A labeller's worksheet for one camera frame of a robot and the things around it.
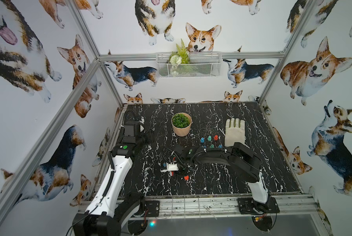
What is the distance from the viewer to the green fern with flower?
0.81 meters

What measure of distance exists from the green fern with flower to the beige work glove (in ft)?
1.78

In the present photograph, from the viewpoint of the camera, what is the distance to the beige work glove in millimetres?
1020
